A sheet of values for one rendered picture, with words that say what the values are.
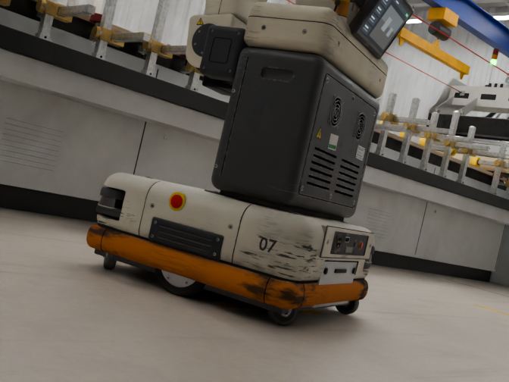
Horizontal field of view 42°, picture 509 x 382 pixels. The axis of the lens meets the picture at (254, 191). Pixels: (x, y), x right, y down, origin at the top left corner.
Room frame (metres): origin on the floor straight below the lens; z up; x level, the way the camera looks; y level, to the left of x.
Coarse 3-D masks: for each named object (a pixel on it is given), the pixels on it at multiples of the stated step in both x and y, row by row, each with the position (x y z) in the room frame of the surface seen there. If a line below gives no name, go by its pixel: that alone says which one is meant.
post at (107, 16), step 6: (108, 0) 2.77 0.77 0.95; (114, 0) 2.78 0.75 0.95; (108, 6) 2.76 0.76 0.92; (114, 6) 2.78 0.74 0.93; (108, 12) 2.77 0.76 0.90; (102, 18) 2.78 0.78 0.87; (108, 18) 2.77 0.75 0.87; (102, 24) 2.77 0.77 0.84; (108, 24) 2.77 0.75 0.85; (96, 42) 2.78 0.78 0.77; (102, 42) 2.77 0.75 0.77; (96, 48) 2.77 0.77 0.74; (102, 48) 2.77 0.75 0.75; (102, 54) 2.78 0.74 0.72
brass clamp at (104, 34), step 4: (92, 28) 2.77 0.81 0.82; (96, 28) 2.74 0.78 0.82; (100, 28) 2.75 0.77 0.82; (104, 28) 2.76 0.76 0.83; (92, 32) 2.76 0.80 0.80; (96, 32) 2.74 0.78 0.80; (100, 32) 2.74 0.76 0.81; (104, 32) 2.76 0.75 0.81; (108, 32) 2.77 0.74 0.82; (112, 32) 2.78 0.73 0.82; (92, 36) 2.76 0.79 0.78; (96, 36) 2.75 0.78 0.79; (100, 36) 2.75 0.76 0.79; (104, 36) 2.76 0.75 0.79; (108, 36) 2.77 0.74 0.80; (104, 40) 2.77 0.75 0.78; (108, 40) 2.78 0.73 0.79; (112, 44) 2.82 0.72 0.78; (116, 44) 2.80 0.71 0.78; (120, 44) 2.82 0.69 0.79
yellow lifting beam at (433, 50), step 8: (400, 32) 8.25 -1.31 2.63; (408, 32) 8.34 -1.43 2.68; (400, 40) 8.31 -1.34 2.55; (408, 40) 8.36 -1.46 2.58; (416, 40) 8.47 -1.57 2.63; (424, 40) 8.58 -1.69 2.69; (416, 48) 8.62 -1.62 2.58; (424, 48) 8.61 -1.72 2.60; (432, 48) 8.73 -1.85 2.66; (432, 56) 8.84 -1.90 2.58; (440, 56) 8.87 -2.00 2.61; (448, 56) 9.00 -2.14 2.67; (448, 64) 9.08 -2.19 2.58; (456, 64) 9.15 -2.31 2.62; (464, 64) 9.29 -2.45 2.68; (464, 72) 9.32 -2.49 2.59
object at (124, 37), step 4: (144, 32) 2.60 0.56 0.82; (112, 36) 2.78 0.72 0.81; (116, 36) 2.76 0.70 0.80; (120, 36) 2.73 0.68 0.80; (124, 36) 2.71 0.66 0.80; (128, 36) 2.69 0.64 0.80; (132, 36) 2.66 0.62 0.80; (136, 36) 2.64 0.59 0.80; (140, 36) 2.62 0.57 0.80; (144, 36) 2.61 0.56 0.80; (148, 36) 2.62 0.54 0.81; (92, 40) 2.90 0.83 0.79; (112, 40) 2.78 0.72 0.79; (116, 40) 2.76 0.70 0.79; (120, 40) 2.74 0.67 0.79; (124, 40) 2.72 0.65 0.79; (128, 40) 2.70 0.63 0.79; (132, 40) 2.68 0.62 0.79; (136, 40) 2.65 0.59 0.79; (140, 40) 2.64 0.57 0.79; (144, 40) 2.62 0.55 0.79; (148, 40) 2.62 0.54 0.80
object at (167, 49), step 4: (140, 48) 3.08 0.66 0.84; (164, 48) 2.94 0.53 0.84; (168, 48) 2.92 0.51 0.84; (172, 48) 2.89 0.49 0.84; (176, 48) 2.87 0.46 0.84; (180, 48) 2.85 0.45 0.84; (184, 48) 2.83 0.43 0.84; (140, 52) 3.09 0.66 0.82; (144, 52) 3.07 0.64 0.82; (164, 52) 2.94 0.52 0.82; (168, 52) 2.92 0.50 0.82; (172, 52) 2.90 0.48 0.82; (176, 52) 2.88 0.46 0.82; (180, 52) 2.85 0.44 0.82; (184, 52) 2.83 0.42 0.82
